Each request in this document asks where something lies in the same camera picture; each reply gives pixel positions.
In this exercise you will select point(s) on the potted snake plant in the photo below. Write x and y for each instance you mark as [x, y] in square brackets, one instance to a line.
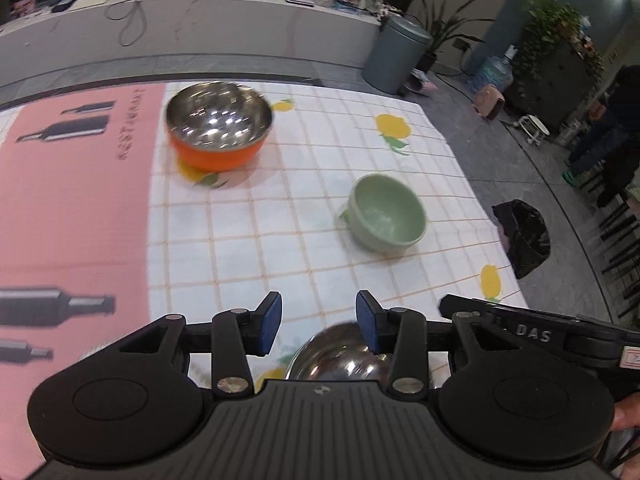
[442, 25]

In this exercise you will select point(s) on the black chair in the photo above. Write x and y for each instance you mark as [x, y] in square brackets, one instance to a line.
[620, 240]

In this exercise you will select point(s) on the person's right hand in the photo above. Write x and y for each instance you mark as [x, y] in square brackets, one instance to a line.
[627, 412]

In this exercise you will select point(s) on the black trash bag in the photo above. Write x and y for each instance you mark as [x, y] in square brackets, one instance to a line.
[522, 235]

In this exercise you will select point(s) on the pink placemat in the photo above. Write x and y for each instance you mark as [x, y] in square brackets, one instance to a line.
[75, 210]

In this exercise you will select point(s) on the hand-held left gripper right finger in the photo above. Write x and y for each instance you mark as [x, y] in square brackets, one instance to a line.
[365, 317]

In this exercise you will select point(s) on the marble media console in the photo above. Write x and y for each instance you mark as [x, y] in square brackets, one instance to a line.
[225, 25]

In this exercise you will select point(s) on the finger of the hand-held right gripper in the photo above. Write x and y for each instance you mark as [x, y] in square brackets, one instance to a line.
[447, 305]

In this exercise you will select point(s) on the green ivy plant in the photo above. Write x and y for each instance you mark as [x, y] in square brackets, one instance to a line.
[547, 30]

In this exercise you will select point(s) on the green ceramic bowl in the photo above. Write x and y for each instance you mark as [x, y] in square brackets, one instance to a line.
[385, 215]

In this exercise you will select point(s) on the dark cabinet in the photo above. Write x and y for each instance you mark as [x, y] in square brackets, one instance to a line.
[560, 85]

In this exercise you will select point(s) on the checkered lemon tablecloth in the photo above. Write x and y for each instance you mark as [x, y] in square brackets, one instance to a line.
[300, 200]

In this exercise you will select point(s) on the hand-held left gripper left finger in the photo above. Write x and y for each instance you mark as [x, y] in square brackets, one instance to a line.
[270, 321]

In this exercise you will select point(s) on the pink heater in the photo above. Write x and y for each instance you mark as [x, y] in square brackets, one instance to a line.
[490, 102]

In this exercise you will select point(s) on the white stool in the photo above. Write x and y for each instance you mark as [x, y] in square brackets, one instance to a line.
[532, 127]

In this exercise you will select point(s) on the orange steel bowl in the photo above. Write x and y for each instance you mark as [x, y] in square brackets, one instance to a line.
[220, 130]

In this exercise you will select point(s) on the blue steel bowl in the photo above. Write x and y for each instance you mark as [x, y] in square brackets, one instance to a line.
[330, 355]

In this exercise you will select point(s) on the grey trash can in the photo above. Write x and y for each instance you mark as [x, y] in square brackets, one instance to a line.
[395, 55]

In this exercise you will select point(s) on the blue water bottle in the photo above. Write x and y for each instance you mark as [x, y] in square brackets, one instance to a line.
[495, 72]

